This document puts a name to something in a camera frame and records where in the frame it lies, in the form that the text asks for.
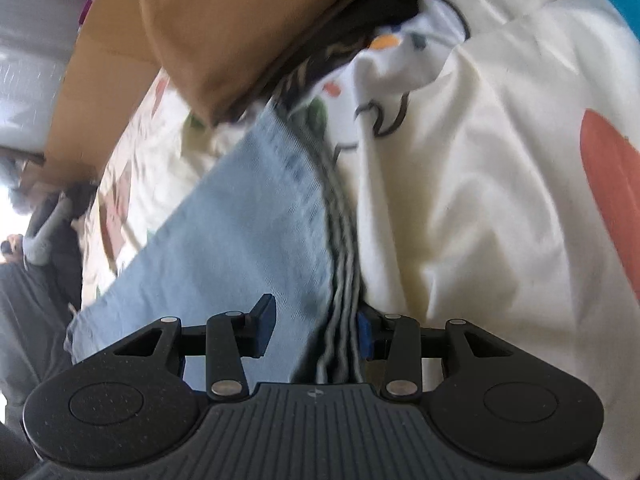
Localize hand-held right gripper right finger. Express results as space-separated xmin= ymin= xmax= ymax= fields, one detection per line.
xmin=356 ymin=307 xmax=516 ymax=401

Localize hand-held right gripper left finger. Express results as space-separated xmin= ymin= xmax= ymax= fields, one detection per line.
xmin=114 ymin=292 xmax=277 ymax=401

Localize blue denim pants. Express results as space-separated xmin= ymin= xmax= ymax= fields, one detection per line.
xmin=64 ymin=105 xmax=373 ymax=396

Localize cream printed bed sheet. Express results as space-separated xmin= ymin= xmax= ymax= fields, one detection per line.
xmin=80 ymin=0 xmax=640 ymax=480

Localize dark grey cloth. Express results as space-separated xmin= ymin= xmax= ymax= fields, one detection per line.
xmin=0 ymin=259 xmax=77 ymax=461

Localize grey fuzzy slipper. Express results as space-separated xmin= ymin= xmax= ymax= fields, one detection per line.
xmin=21 ymin=194 xmax=75 ymax=267

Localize leopard print garment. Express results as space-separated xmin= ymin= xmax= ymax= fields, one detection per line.
xmin=270 ymin=35 xmax=373 ymax=117

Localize flat brown cardboard sheet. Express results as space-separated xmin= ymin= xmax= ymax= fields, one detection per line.
xmin=20 ymin=0 xmax=168 ymax=196

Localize brown folded garment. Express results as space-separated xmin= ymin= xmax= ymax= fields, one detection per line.
xmin=139 ymin=0 xmax=406 ymax=127

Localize black folded garment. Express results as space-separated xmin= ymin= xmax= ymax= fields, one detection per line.
xmin=300 ymin=0 xmax=428 ymax=63

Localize grey plastic covering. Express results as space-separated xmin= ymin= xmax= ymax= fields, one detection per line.
xmin=0 ymin=0 xmax=95 ymax=152

